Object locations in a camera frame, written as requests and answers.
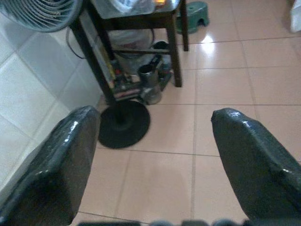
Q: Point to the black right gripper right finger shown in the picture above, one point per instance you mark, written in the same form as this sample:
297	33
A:
254	169

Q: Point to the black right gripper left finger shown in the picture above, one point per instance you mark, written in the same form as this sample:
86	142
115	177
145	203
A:
54	169

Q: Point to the grey standing fan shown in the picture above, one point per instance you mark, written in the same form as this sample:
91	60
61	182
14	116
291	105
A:
122	124

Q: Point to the silver metal cup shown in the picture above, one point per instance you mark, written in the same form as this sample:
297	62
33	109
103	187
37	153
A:
150	87

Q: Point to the dark wooden side table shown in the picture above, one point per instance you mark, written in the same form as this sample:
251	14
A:
174	42

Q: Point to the white plastic bag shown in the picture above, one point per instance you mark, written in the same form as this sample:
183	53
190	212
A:
295	17

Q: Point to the green plastic step stool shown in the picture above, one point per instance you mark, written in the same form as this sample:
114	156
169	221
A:
196	16

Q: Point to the clear plastic bag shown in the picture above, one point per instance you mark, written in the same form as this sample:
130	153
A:
127	5

